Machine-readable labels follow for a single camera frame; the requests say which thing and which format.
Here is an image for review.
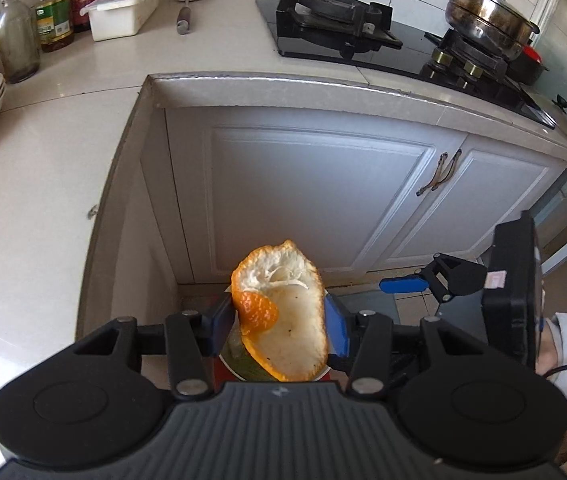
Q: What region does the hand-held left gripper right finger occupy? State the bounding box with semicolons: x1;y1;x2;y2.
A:
324;292;498;397

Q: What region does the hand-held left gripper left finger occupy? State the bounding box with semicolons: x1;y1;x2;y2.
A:
74;294;236;401

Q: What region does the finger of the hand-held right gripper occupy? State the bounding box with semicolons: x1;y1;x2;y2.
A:
379;254;488;305

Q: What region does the orange peel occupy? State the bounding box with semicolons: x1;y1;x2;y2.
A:
230;240;329;382

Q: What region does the white trash bucket red outside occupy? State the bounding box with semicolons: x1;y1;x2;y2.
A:
218;330;333;384

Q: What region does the grey floor mat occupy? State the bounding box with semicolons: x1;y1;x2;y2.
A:
336;291;402;327

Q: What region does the narrow white cabinet door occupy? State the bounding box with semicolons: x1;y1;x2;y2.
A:
381;135;567;272

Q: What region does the wide white cabinet door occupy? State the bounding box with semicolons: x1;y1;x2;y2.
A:
166;107;469;286

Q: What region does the glass lid black knob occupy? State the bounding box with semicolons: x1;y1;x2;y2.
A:
518;82;567;129

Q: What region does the red and black pan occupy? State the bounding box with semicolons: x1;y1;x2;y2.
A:
506;45;550;86

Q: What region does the burner grate with brass caps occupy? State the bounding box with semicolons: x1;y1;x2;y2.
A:
421;30;521;89

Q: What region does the black glass gas stove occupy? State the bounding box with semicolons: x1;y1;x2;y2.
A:
256;0;559;129

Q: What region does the steel cooking pot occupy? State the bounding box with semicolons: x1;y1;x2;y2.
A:
443;0;541;61

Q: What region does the black cast iron burner grate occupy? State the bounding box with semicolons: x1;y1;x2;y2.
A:
276;0;404;59

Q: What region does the metal spatula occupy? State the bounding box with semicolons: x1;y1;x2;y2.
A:
172;0;209;36

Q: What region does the white plastic container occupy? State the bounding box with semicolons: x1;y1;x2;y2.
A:
82;0;163;42

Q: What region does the glass bottle red cap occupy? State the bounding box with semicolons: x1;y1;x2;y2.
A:
0;0;41;84

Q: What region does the cooking oil bottle green label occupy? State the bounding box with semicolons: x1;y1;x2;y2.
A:
36;0;75;54

